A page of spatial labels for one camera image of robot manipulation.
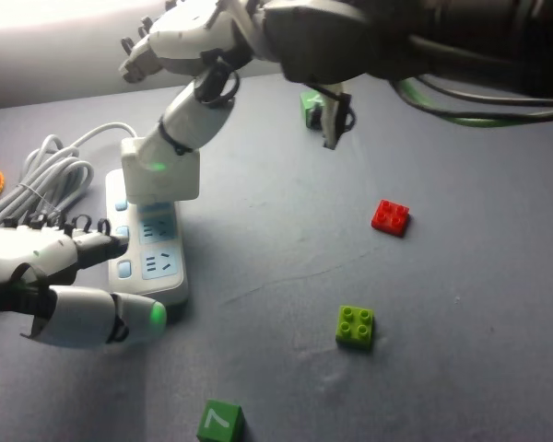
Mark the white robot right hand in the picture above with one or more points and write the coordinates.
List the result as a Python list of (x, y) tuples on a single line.
[(193, 32)]

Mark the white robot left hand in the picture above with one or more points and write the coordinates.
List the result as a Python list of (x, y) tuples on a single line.
[(27, 258)]

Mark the white power strip blue sockets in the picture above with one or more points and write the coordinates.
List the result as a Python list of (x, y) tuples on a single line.
[(161, 267)]

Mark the white charger adapter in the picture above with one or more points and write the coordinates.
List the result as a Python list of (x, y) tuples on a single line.
[(184, 179)]

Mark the green cube with white letter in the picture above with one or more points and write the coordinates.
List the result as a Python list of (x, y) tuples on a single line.
[(309, 103)]

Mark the green cube with white seven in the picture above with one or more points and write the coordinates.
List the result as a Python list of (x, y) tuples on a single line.
[(220, 421)]

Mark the red toy brick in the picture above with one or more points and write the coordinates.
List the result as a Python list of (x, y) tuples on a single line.
[(391, 218)]

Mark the lime green toy brick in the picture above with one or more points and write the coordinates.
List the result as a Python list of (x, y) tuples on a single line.
[(355, 329)]

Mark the grey table cloth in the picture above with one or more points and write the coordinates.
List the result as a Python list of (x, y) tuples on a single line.
[(442, 345)]

